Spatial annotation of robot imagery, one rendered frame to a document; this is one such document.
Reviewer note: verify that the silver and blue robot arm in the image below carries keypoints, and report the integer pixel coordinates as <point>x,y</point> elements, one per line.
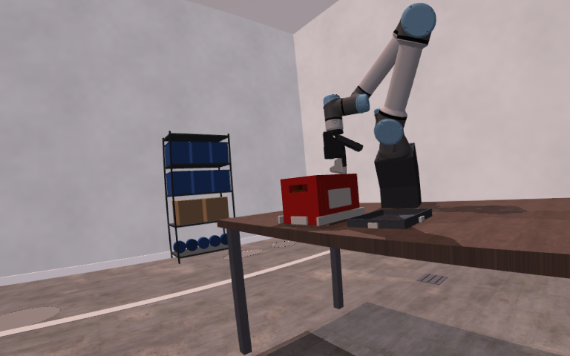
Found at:
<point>413,34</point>

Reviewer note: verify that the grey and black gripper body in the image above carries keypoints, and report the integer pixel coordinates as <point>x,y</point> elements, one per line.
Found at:
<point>335,149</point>

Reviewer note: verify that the red crate with dividers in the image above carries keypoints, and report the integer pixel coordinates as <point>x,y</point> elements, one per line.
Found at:
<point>325,194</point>

